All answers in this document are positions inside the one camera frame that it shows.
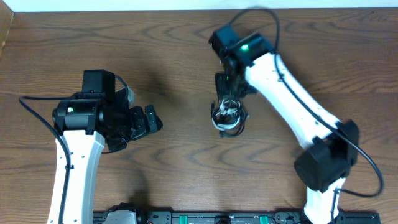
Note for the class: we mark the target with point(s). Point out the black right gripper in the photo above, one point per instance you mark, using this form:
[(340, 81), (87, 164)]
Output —
[(223, 91)]

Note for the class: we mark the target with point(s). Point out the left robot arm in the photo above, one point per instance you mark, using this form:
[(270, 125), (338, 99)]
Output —
[(97, 117)]

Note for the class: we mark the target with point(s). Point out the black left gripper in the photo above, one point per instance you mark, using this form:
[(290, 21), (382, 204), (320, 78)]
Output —
[(141, 124)]

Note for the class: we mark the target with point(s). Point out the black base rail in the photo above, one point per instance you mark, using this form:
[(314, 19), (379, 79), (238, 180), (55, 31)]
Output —
[(130, 213)]

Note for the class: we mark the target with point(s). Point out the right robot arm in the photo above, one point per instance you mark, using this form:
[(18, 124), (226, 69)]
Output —
[(251, 66)]

